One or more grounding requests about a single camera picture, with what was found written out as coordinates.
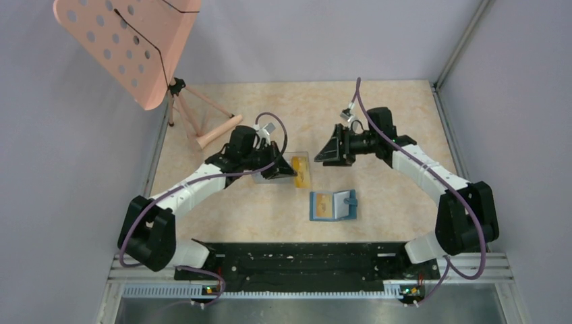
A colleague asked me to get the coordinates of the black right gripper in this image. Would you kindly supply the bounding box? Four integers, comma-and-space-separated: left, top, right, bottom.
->
315, 124, 378, 167

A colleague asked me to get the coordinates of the yellow card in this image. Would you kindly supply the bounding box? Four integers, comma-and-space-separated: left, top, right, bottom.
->
291, 156, 311, 189

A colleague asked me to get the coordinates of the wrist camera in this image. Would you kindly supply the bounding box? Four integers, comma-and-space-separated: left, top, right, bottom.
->
340, 108, 355, 124
254, 122, 276, 142

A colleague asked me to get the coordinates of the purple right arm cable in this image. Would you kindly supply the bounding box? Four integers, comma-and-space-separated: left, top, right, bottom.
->
353, 76, 488, 308

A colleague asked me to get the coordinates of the aluminium rail frame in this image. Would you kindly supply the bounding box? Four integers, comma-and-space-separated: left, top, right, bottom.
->
107, 253, 514, 300

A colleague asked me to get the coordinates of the clear plastic card box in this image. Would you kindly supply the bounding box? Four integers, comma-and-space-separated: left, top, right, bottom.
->
252, 151, 312, 189

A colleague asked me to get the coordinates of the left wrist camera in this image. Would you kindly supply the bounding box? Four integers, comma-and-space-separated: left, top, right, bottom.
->
254, 122, 276, 142

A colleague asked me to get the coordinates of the gold card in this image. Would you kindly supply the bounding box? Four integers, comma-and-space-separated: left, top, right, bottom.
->
314, 193, 333, 219

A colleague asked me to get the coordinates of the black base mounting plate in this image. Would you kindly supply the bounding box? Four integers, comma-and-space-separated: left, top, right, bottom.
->
173, 242, 436, 294

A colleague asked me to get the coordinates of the blue leather card holder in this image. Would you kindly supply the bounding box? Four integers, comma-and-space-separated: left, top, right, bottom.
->
309, 190, 358, 222

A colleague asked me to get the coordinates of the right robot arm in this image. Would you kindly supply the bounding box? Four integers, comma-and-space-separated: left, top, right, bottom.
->
314, 107, 500, 278

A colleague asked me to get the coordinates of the pink perforated music stand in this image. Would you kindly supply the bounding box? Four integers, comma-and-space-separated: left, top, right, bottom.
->
53, 0, 243, 149

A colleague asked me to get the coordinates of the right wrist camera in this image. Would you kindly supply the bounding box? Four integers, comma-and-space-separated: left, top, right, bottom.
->
340, 108, 355, 124

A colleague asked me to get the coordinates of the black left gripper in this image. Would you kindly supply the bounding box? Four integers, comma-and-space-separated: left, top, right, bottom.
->
242, 140, 297, 180

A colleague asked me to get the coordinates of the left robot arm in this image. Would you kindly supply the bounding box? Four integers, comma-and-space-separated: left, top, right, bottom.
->
117, 126, 297, 279

